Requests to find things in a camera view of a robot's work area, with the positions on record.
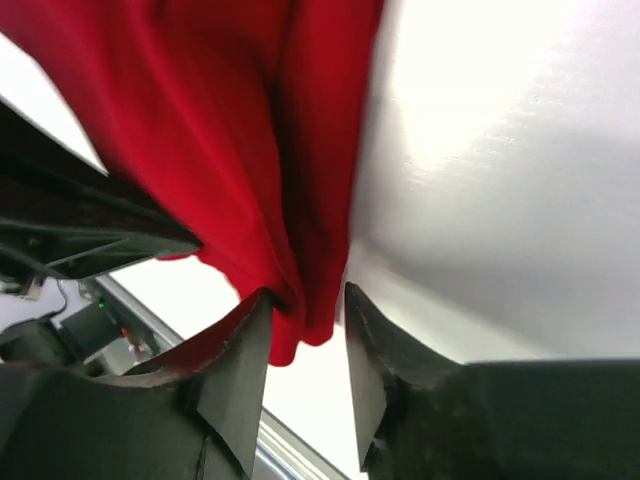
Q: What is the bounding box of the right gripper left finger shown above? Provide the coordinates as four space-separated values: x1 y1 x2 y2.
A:
0 292 275 480

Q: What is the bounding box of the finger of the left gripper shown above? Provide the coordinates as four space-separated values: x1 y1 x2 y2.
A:
1 104 201 280

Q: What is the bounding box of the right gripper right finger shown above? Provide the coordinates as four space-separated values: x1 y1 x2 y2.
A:
344 283 639 479

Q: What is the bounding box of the red pleated skirt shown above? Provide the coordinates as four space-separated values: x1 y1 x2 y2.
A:
1 1 384 367

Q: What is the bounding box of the aluminium rail frame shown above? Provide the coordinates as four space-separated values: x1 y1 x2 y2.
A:
94 276 345 479

